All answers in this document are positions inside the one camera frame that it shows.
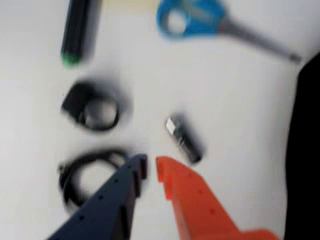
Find pale yellow pad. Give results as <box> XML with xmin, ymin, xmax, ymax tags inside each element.
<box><xmin>102</xmin><ymin>0</ymin><xmax>161</xmax><ymax>11</ymax></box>

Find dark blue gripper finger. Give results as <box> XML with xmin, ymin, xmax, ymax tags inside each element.
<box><xmin>46</xmin><ymin>153</ymin><xmax>148</xmax><ymax>240</ymax></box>

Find black AA battery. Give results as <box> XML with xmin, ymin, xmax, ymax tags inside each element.
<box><xmin>164</xmin><ymin>113</ymin><xmax>205</xmax><ymax>165</ymax></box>

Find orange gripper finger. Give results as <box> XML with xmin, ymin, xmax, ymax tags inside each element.
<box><xmin>155</xmin><ymin>154</ymin><xmax>281</xmax><ymax>240</ymax></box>

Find blue handled scissors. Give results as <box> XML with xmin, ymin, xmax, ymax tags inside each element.
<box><xmin>156</xmin><ymin>0</ymin><xmax>303</xmax><ymax>65</ymax></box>

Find black marker with green cap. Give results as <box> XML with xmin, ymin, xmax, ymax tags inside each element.
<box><xmin>60</xmin><ymin>0</ymin><xmax>97</xmax><ymax>68</ymax></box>

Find black bag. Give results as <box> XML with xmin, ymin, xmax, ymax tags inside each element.
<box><xmin>292</xmin><ymin>51</ymin><xmax>320</xmax><ymax>240</ymax></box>

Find black braided cable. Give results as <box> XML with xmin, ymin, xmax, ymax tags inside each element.
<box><xmin>57</xmin><ymin>147</ymin><xmax>131</xmax><ymax>208</ymax></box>

